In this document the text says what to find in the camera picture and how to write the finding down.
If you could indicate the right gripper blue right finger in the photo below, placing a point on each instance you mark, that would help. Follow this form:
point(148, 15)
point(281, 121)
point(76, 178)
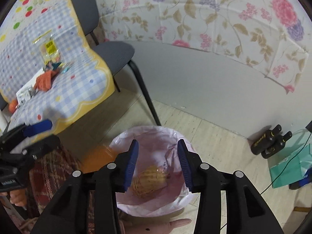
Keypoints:
point(185, 163)

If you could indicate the red apple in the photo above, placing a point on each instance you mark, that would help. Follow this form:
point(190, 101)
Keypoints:
point(12, 107)

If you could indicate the dark snack wrapper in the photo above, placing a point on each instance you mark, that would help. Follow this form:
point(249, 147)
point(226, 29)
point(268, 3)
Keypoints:
point(51, 66)

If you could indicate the pink bag trash bin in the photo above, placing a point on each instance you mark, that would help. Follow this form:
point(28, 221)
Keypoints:
point(157, 146)

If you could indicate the balloon dot wall sheet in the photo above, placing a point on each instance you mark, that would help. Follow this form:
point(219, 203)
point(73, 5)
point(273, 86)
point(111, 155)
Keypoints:
point(22, 13)

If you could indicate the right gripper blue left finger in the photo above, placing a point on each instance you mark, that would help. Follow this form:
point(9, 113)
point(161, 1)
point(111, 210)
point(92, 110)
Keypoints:
point(130, 164)

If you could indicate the person's right hand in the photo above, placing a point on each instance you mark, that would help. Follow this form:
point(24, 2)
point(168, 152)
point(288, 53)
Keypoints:
point(159, 228)

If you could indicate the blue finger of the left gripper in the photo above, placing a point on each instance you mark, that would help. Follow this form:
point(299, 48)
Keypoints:
point(35, 129)

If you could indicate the orange knitted glove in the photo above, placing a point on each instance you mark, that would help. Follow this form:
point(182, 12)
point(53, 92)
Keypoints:
point(44, 81)

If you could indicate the teal paper bag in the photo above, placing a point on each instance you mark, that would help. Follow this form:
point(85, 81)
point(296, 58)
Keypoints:
point(291, 164)

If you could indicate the white paper box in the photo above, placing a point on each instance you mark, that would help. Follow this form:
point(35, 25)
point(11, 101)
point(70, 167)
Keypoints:
point(27, 91)

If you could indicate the white paper roll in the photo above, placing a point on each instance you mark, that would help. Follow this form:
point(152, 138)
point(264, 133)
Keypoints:
point(3, 122)

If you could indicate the blue checkered plastic cloth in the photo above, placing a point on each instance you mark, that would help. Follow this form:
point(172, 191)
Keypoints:
point(73, 94)

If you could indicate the floral wall sheet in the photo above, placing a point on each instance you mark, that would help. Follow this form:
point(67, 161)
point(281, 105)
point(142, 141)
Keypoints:
point(271, 36)

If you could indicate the small teal wrapper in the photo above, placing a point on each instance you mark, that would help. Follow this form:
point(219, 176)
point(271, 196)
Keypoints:
point(66, 67)

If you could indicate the person's left hand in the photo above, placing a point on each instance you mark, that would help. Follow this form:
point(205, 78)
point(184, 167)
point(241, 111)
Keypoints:
point(16, 197)

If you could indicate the red plaid trousers leg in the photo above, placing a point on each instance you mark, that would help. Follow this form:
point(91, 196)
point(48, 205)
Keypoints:
point(46, 177)

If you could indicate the clear yellow-label snack bag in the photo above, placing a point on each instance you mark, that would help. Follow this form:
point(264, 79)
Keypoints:
point(47, 47)

